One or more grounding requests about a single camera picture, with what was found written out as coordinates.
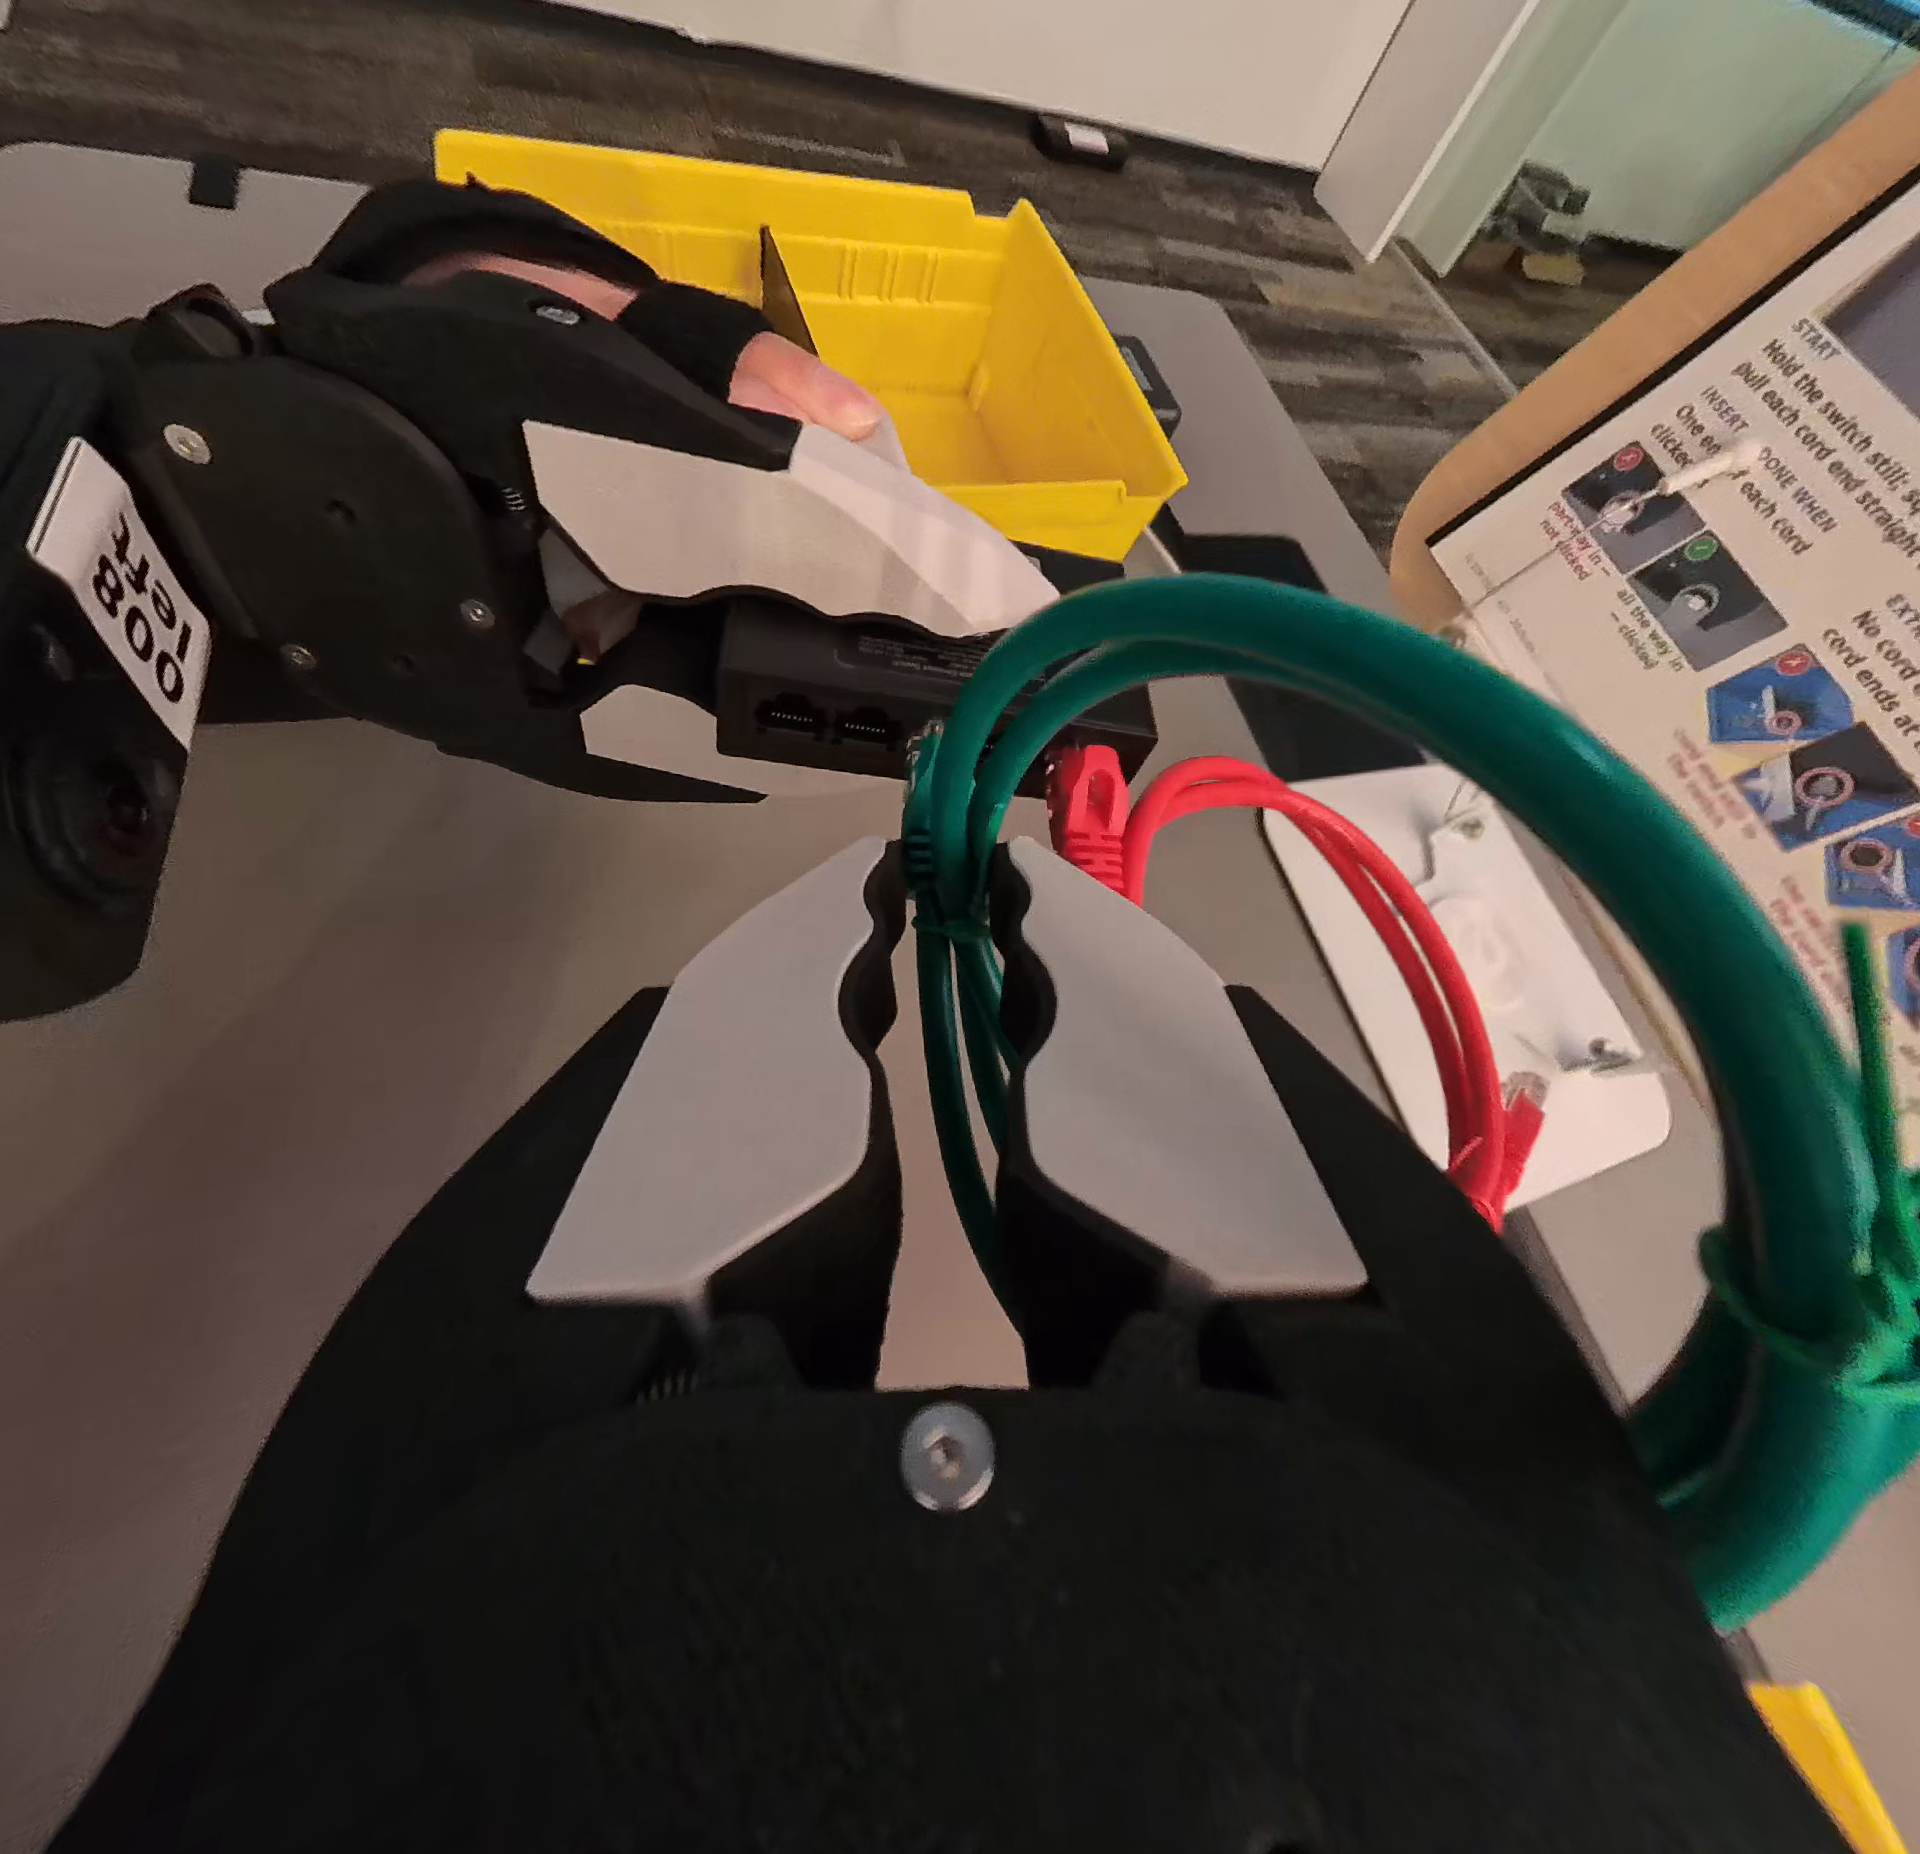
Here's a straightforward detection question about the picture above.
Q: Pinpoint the black ethernet switch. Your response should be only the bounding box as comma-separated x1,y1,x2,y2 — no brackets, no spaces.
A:
715,600,1160,778

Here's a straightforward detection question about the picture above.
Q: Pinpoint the red ethernet cable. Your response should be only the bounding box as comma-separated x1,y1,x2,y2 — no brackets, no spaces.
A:
1042,744,1549,1234

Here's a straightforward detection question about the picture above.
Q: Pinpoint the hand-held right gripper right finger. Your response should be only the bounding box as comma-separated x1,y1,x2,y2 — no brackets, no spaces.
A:
995,834,1370,1312

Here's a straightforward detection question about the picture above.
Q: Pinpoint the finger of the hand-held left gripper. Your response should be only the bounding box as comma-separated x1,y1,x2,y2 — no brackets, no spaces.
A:
520,417,1059,643
576,681,769,806

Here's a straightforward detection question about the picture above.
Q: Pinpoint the white stand base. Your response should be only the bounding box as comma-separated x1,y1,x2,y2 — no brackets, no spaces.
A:
1260,765,1675,1215

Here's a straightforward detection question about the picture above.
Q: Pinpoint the black flat panel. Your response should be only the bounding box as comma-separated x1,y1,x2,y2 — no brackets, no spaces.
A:
1155,534,1427,781

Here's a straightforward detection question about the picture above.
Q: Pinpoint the yellow plastic bin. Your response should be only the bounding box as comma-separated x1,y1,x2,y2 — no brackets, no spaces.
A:
1747,1680,1913,1854
432,128,1192,565

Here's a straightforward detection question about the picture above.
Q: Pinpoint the green ethernet cable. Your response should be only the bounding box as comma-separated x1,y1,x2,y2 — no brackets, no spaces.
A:
900,569,1920,1633

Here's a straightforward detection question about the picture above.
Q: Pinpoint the small black box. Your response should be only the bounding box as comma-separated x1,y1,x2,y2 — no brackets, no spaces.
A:
1110,338,1188,440

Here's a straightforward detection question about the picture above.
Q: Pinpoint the person's left hand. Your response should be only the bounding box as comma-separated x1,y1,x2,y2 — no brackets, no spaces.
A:
732,330,888,442

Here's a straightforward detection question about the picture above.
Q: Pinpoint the printed instruction sheet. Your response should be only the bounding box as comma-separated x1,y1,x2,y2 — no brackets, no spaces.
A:
1427,181,1920,1137

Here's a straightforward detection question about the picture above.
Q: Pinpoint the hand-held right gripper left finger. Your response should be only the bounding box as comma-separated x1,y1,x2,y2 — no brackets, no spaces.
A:
523,834,907,1319

